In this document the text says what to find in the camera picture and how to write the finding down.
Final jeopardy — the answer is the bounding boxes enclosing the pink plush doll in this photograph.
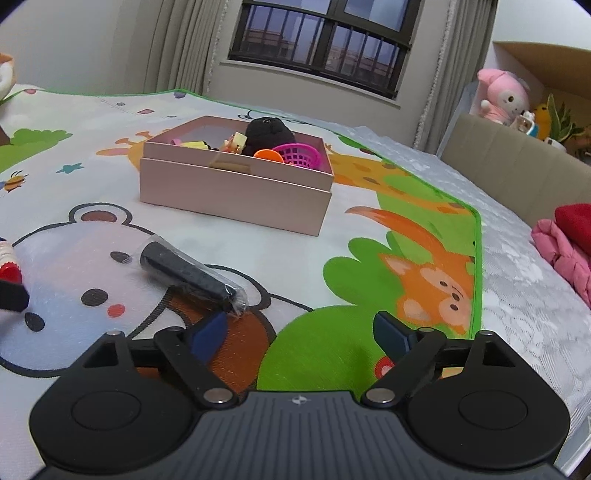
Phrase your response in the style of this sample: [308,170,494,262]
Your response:
[477,69,530,126]

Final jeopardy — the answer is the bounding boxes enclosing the yellow plush toy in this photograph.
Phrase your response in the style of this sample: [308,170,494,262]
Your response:
[534,103,552,140]

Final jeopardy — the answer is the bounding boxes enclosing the black item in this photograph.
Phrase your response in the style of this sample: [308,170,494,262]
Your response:
[133,235,249,317]

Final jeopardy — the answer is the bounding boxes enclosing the pink cardboard box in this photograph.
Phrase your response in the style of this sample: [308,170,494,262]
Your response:
[139,116,334,236]

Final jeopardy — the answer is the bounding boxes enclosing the white lace bedspread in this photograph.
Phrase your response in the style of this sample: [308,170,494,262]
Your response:
[256,118,590,474]

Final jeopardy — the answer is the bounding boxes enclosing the beige curtain right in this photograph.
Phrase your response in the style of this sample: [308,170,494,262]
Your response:
[413,0,498,153]

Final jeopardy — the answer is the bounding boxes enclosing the pink knitted cloth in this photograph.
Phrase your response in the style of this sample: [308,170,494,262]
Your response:
[531,219,590,306]

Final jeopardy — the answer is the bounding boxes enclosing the dark framed window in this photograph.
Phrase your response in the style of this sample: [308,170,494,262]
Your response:
[229,0,422,99]

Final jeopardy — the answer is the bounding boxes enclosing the cartoon animal play mat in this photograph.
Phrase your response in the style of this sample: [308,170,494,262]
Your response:
[1,88,483,479]

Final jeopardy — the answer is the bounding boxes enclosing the potted green plant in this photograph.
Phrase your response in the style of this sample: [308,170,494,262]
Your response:
[546,93,590,163]

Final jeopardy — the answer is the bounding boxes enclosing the black plush toy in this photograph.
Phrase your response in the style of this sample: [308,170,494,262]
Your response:
[242,117,296,156]

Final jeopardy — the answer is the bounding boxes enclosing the orange toy helmet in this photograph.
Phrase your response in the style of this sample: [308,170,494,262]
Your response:
[253,149,284,164]

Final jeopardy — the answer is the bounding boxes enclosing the red cloth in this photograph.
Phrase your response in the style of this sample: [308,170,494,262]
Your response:
[554,203,591,256]

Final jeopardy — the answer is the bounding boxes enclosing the orange yellow toy tongs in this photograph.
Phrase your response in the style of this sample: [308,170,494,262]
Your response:
[170,139,211,150]

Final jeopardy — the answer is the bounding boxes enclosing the white orange fleece blanket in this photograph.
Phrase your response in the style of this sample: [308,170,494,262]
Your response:
[0,53,16,101]

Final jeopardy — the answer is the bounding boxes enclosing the beige curtain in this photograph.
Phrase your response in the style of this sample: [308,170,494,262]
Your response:
[106,1,240,95]
[413,0,498,153]

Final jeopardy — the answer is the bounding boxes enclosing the yellow hello kitty camera toy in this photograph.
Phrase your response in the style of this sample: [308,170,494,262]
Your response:
[221,132,247,154]

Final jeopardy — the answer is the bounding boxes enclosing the pink plastic basket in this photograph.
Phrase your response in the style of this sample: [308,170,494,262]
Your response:
[273,143,322,170]

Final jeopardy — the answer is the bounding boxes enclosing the small white figurine toy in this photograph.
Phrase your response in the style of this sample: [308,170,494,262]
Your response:
[511,111,538,137]

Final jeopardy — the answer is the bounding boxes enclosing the beige curtain left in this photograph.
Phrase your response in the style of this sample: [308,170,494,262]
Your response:
[106,1,240,95]

